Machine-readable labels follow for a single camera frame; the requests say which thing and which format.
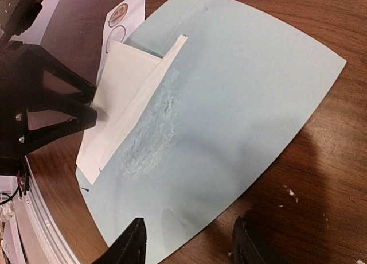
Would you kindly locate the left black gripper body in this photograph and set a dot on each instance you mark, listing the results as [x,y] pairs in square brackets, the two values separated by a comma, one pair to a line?
[21,79]

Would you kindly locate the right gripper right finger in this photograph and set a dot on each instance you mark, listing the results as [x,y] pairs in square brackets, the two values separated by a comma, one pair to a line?
[248,246]

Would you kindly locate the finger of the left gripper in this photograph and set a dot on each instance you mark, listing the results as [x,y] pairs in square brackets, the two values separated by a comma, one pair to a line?
[49,63]
[83,117]

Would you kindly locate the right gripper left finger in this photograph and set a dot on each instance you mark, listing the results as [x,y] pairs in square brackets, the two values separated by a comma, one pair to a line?
[129,247]

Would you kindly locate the white letter paper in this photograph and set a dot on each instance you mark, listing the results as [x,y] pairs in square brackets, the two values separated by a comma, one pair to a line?
[128,120]

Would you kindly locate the white sticker sheet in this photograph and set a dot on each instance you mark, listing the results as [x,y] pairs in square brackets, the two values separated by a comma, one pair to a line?
[119,24]

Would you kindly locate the light blue envelope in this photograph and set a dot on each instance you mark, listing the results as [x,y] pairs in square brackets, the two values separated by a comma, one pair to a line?
[240,89]

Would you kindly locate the beige decorated lined sheet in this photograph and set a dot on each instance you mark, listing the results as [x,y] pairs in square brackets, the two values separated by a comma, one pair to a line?
[125,70]

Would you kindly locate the front aluminium rail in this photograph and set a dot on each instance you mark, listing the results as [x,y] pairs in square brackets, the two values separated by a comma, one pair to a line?
[42,240]

